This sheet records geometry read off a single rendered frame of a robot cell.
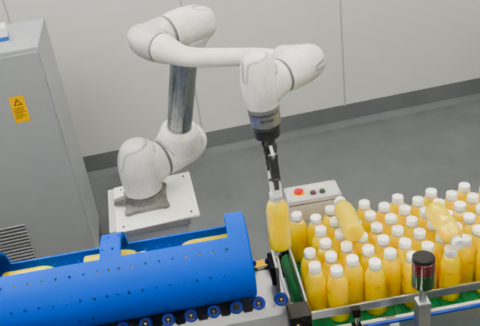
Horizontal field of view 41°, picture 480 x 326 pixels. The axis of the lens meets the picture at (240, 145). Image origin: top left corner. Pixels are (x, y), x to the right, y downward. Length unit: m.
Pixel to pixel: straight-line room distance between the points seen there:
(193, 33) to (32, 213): 1.88
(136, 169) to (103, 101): 2.34
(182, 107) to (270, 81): 0.79
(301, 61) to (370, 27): 3.24
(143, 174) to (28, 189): 1.27
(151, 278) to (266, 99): 0.69
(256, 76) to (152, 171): 0.96
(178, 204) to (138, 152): 0.28
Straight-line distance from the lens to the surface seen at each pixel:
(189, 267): 2.05
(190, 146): 2.61
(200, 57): 2.00
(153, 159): 2.56
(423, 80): 5.41
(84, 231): 3.86
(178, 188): 2.74
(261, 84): 1.74
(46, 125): 3.53
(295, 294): 2.32
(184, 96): 2.44
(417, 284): 1.92
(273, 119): 1.80
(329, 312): 2.14
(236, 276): 2.07
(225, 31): 4.74
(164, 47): 2.08
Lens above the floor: 2.45
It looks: 29 degrees down
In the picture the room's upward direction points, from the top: 8 degrees counter-clockwise
